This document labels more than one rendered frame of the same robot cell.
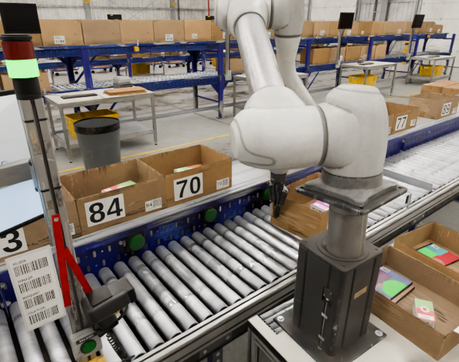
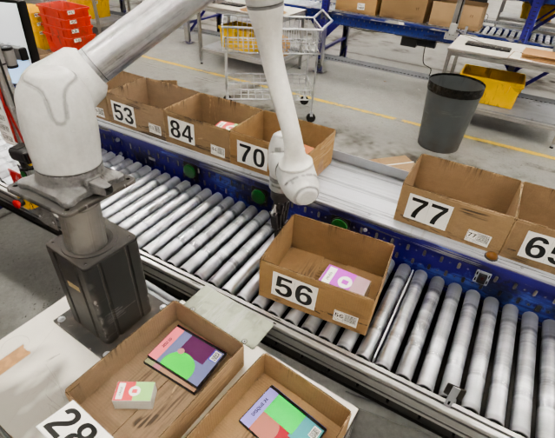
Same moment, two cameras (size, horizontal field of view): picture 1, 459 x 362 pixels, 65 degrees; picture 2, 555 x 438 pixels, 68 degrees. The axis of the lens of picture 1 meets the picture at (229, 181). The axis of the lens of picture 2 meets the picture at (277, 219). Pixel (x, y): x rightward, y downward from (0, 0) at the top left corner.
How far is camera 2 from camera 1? 168 cm
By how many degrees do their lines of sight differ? 57
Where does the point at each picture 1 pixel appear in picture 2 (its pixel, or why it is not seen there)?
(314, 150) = not seen: hidden behind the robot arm
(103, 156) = (436, 124)
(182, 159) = (309, 135)
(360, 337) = (99, 338)
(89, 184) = (221, 111)
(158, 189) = (222, 140)
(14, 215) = (15, 76)
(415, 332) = (95, 378)
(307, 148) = not seen: hidden behind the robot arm
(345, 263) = (57, 243)
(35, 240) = (140, 124)
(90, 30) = not seen: outside the picture
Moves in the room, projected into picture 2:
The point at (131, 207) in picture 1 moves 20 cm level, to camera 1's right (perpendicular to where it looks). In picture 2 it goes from (200, 141) to (211, 161)
